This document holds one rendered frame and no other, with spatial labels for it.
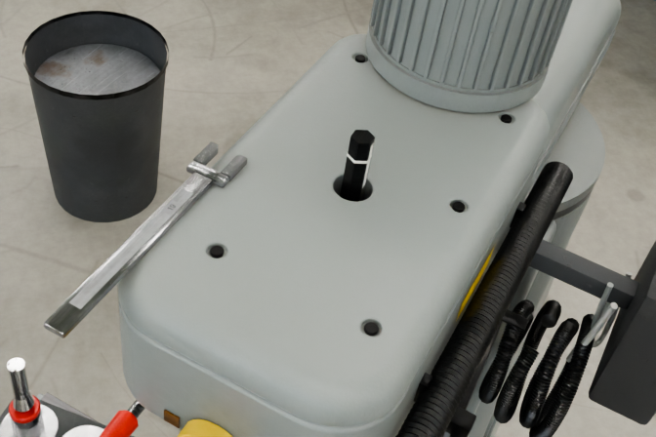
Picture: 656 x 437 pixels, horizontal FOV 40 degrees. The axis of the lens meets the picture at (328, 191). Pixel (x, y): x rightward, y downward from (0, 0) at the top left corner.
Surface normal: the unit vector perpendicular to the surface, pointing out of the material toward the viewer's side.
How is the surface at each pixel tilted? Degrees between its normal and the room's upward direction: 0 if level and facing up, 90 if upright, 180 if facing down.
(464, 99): 90
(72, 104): 94
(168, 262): 0
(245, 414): 90
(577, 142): 0
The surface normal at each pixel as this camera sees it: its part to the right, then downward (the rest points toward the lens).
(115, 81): 0.12, -0.71
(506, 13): 0.15, 0.70
